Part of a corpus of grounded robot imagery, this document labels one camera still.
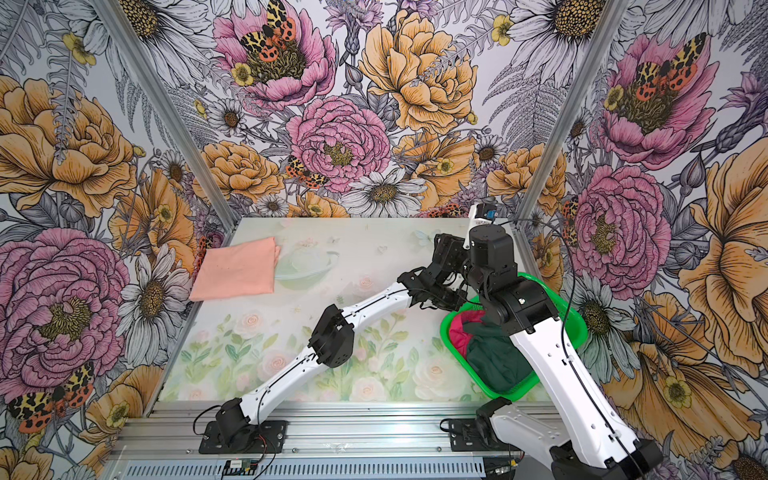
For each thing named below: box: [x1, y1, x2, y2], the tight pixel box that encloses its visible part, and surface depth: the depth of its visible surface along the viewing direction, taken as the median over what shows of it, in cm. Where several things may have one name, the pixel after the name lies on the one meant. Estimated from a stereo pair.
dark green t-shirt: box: [463, 321, 534, 393], surface depth 81 cm
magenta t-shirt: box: [450, 310, 486, 358], surface depth 86 cm
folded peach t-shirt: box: [190, 236, 281, 302], surface depth 107 cm
